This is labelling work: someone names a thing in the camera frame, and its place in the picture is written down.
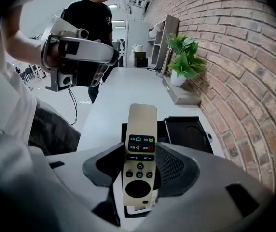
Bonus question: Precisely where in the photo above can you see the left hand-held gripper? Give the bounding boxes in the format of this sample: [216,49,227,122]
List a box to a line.
[40,15,120,92]

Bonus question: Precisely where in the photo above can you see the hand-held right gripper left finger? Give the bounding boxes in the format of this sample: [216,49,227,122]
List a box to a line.
[45,141,125,232]

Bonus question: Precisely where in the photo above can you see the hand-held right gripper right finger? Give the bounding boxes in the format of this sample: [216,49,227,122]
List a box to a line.
[133,141,273,232]

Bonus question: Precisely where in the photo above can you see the black box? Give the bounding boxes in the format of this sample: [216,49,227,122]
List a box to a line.
[121,116,215,219]

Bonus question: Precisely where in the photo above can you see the beige remote control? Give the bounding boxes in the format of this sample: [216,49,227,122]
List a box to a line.
[122,103,158,207]

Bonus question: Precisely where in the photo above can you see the person's left forearm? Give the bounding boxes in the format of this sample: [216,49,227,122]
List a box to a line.
[1,17,47,66]

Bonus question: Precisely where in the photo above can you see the person's left hand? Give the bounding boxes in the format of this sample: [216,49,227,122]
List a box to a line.
[47,42,61,69]

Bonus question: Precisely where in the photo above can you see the black desk organizer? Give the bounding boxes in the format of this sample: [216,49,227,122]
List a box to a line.
[133,51,149,68]

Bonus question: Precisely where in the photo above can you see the white cabinet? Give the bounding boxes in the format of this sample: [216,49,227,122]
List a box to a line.
[125,19,151,67]

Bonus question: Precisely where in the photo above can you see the dark camouflage trousers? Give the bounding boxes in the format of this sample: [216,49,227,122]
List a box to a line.
[28,98,82,156]

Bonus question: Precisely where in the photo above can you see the silver desk lamp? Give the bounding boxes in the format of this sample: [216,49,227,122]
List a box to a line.
[149,22,175,78]

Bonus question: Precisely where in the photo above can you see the grey shelf unit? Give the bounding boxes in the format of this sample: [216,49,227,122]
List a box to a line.
[147,14,179,66]

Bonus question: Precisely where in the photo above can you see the green potted plant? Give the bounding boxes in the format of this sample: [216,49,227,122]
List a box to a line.
[166,34,207,87]

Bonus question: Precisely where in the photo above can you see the white printed t-shirt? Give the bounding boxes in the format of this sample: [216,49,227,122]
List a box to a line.
[0,0,37,145]

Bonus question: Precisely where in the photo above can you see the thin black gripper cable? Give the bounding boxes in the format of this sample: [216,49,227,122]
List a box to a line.
[68,88,78,126]

